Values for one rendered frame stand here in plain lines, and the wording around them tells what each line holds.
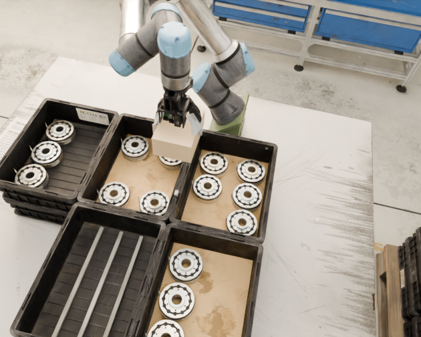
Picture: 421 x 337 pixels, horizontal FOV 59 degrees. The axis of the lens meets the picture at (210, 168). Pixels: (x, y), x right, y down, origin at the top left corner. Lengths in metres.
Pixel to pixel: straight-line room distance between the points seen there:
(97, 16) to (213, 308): 3.05
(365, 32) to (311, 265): 2.06
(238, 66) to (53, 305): 1.01
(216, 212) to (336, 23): 2.06
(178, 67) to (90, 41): 2.57
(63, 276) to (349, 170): 1.17
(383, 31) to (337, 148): 1.50
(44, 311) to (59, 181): 0.45
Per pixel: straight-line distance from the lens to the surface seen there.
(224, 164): 1.36
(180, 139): 1.09
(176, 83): 0.95
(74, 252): 1.27
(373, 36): 3.10
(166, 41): 0.88
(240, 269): 1.21
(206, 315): 1.16
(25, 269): 1.44
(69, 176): 1.43
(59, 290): 1.24
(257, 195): 1.30
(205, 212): 1.28
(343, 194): 1.61
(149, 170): 1.39
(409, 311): 2.07
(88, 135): 1.53
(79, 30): 3.60
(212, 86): 1.48
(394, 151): 2.90
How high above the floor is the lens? 1.95
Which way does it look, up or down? 54 degrees down
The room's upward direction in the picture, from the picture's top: 6 degrees clockwise
